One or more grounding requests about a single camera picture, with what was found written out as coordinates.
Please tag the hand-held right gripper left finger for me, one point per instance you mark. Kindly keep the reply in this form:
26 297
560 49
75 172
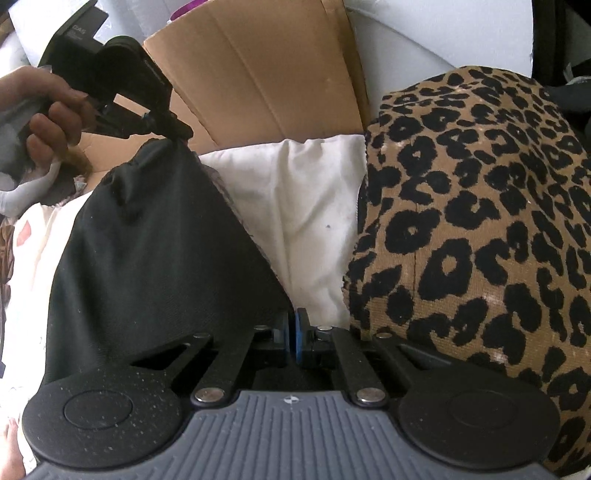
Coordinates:
279 344

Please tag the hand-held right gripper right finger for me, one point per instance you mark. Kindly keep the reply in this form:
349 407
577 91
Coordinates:
302 337

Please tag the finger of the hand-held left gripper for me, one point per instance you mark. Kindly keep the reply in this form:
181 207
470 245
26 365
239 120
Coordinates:
173 125

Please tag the black shorts with bear-print lining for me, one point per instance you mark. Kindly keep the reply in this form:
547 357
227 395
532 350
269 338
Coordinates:
161 254

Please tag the person's left hand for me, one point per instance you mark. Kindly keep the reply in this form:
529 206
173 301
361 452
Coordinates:
51 122

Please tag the purple printed plastic bag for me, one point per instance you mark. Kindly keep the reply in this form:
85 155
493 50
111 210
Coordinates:
184 7

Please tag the brown cardboard box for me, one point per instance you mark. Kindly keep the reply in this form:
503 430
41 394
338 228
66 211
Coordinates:
268 69

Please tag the white pillow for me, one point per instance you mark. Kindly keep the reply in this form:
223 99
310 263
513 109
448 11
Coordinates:
300 207

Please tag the grey neck pillow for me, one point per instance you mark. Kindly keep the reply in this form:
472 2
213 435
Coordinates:
23 196

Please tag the leopard print cloth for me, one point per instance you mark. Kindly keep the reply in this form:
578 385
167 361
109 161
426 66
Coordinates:
461 230

